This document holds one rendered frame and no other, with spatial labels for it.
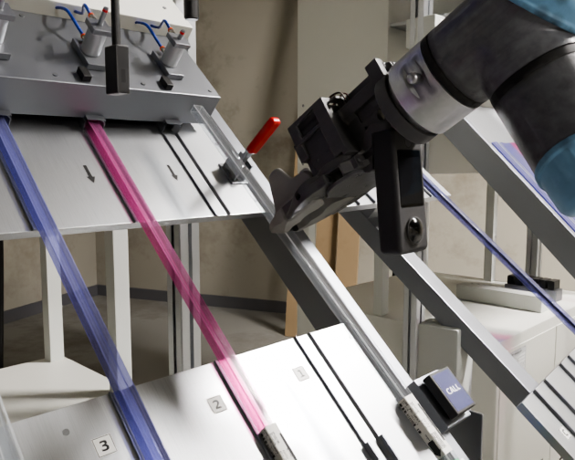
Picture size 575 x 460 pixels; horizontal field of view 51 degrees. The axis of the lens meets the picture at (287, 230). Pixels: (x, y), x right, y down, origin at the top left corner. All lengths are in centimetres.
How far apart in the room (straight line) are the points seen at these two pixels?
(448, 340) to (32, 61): 63
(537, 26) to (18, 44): 53
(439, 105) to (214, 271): 390
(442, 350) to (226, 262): 350
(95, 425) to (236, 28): 390
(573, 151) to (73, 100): 52
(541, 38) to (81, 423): 45
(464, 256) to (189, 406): 336
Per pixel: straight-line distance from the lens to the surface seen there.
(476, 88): 51
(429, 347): 89
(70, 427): 51
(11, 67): 71
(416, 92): 52
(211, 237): 434
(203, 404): 56
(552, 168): 47
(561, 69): 48
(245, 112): 419
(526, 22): 49
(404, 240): 55
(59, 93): 72
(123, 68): 60
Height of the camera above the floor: 104
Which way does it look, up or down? 7 degrees down
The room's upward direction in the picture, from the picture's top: straight up
